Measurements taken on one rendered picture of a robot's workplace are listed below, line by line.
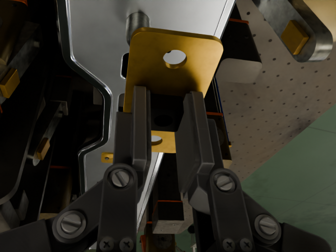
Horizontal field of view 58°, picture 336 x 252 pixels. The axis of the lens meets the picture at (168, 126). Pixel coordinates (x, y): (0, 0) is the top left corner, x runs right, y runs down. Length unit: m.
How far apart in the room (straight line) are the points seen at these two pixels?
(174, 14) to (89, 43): 0.12
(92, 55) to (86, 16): 0.06
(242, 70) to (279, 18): 0.15
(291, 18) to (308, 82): 0.68
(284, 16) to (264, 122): 0.79
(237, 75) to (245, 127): 0.64
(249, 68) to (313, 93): 0.60
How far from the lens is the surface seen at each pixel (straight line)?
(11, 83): 0.41
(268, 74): 0.96
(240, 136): 1.18
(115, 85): 0.50
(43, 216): 0.78
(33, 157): 0.51
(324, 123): 2.60
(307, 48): 0.35
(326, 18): 0.42
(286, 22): 0.37
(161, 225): 0.97
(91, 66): 0.48
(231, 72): 0.51
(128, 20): 0.41
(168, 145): 0.18
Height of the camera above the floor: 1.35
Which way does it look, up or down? 37 degrees down
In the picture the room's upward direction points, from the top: 176 degrees clockwise
